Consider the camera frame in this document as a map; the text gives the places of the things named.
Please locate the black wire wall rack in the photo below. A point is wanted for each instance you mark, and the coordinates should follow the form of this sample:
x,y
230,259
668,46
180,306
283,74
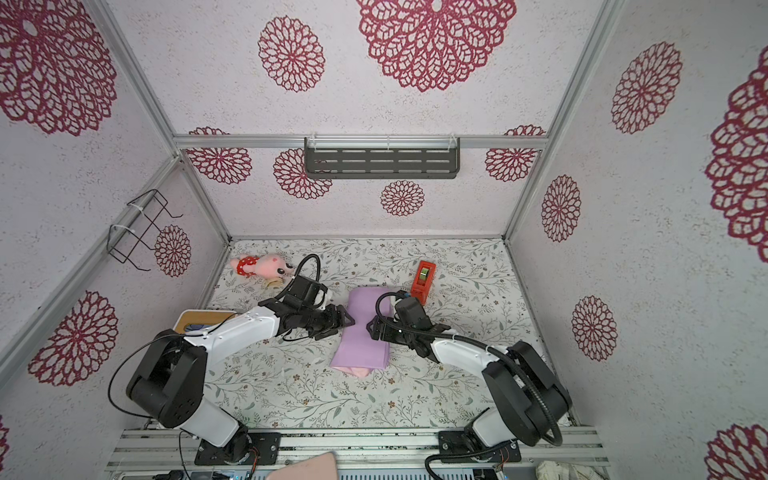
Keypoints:
x,y
125,237

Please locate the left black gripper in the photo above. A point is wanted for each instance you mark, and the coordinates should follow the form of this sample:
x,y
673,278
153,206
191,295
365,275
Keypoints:
x,y
336,320

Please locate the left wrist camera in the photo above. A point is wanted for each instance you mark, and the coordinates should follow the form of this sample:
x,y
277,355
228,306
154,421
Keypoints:
x,y
306,291

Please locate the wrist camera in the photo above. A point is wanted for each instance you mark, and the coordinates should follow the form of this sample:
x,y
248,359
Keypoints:
x,y
306,291
410,312

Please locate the pink plush toy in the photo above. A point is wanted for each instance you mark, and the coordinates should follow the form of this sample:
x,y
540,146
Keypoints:
x,y
268,267

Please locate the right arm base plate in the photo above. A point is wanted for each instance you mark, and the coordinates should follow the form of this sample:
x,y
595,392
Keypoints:
x,y
461,446

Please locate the white cloth bottom right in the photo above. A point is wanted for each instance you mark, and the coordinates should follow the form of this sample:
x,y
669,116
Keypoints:
x,y
558,470

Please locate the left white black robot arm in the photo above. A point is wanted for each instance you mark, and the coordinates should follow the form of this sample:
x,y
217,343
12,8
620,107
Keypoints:
x,y
168,383

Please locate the red tape dispenser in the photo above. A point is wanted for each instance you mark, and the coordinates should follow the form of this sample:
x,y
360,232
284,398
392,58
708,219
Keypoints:
x,y
423,281

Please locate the white wooden tissue box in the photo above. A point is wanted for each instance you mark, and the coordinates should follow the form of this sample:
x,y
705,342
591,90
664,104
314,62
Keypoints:
x,y
192,320

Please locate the pink wrapping paper sheet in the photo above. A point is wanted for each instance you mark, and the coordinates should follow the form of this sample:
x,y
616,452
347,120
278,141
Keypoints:
x,y
358,354

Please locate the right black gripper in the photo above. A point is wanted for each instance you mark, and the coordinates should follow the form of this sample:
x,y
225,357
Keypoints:
x,y
386,335

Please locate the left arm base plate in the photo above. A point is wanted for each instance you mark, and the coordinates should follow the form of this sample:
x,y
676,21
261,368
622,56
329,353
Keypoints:
x,y
261,447

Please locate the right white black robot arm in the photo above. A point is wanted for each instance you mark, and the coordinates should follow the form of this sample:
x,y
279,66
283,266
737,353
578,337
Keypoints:
x,y
528,398

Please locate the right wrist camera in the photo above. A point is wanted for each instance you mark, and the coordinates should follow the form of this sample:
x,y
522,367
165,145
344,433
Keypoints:
x,y
410,312

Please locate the grey wall shelf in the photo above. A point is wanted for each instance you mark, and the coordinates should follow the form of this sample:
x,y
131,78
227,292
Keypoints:
x,y
387,159

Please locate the pink cloth at bottom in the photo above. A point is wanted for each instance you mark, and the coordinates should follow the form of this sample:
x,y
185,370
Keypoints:
x,y
321,467

